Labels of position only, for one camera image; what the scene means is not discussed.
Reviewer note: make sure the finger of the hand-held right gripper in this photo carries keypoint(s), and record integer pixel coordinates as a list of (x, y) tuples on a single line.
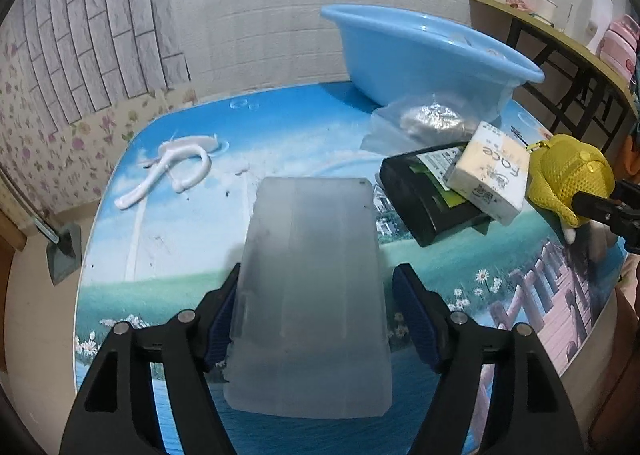
[(597, 207), (627, 190)]

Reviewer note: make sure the white cup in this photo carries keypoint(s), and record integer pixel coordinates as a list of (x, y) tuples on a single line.
[(544, 10)]

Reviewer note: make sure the orange plastic object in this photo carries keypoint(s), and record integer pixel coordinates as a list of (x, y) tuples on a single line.
[(632, 152)]

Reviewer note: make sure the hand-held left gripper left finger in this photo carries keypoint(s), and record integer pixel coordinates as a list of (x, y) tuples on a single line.
[(220, 330)]

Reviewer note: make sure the yellow mesh toy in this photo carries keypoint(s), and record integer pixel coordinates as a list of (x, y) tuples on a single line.
[(560, 175)]

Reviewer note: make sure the blue plastic basin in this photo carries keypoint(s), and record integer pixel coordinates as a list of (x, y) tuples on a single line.
[(410, 55)]

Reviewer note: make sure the white kettle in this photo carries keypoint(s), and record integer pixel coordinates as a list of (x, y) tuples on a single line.
[(595, 15)]

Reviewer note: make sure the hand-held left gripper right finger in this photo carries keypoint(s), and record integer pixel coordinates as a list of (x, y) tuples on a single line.
[(420, 320)]

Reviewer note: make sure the white plastic hanger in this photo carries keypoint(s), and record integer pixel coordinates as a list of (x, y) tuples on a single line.
[(187, 141)]

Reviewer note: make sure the cream tissue pack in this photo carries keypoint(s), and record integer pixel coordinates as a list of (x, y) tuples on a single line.
[(490, 170)]

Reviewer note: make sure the frosted plastic storage box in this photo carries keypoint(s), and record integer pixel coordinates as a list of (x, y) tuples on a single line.
[(310, 285)]

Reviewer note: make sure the grey dustpan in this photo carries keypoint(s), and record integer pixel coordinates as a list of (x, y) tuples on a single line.
[(64, 255)]

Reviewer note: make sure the pink water bottle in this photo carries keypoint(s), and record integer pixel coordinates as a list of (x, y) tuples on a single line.
[(620, 47)]

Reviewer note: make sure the clear bag with silver item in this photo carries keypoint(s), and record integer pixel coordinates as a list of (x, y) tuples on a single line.
[(430, 117)]

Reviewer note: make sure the brown cloth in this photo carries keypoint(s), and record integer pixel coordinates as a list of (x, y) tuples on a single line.
[(617, 370)]

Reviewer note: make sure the wooden side table black legs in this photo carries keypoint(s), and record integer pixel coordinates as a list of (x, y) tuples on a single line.
[(550, 30)]

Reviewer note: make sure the pink flower ornament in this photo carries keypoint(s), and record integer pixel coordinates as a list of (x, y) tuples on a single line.
[(517, 1)]

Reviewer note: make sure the black box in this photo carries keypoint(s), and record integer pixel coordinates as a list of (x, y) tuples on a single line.
[(415, 195)]

